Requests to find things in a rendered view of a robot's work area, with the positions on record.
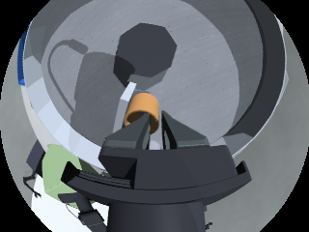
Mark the bronze bushing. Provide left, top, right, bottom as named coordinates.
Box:
left=124, top=93, right=159, bottom=134

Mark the blue open crate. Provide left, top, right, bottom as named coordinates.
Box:
left=17, top=24, right=30, bottom=86

